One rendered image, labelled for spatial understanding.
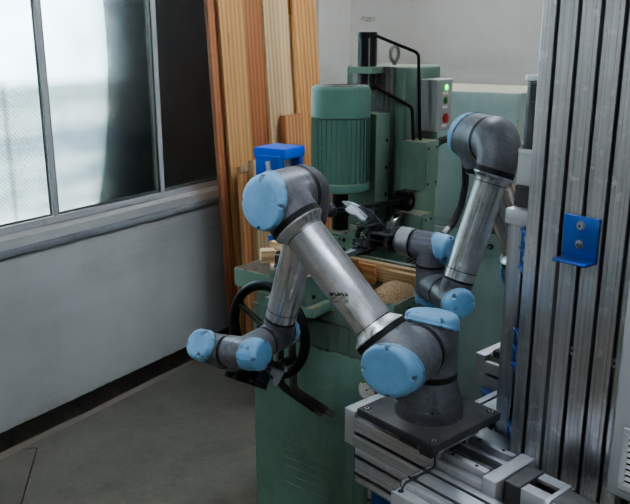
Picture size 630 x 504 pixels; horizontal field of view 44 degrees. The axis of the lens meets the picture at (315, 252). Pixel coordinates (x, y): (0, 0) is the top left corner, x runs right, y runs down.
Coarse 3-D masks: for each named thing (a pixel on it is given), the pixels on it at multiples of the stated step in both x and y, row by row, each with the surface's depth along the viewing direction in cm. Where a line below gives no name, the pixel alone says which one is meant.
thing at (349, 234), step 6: (348, 228) 240; (354, 228) 240; (336, 234) 233; (342, 234) 234; (348, 234) 236; (354, 234) 239; (336, 240) 233; (342, 240) 234; (348, 240) 237; (342, 246) 235; (348, 246) 237; (354, 246) 240
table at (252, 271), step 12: (252, 264) 249; (264, 264) 249; (240, 276) 245; (252, 276) 242; (264, 276) 239; (264, 300) 228; (324, 300) 225; (408, 300) 217; (312, 312) 218; (324, 312) 222; (396, 312) 213
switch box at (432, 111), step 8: (424, 80) 240; (432, 80) 238; (440, 80) 238; (448, 80) 242; (424, 88) 240; (432, 88) 239; (440, 88) 239; (448, 88) 243; (424, 96) 241; (432, 96) 239; (440, 96) 240; (448, 96) 244; (424, 104) 241; (432, 104) 240; (440, 104) 240; (448, 104) 244; (424, 112) 242; (432, 112) 240; (440, 112) 241; (448, 112) 245; (424, 120) 243; (432, 120) 241; (440, 120) 242; (448, 120) 246; (424, 128) 243; (432, 128) 242; (440, 128) 243; (448, 128) 247
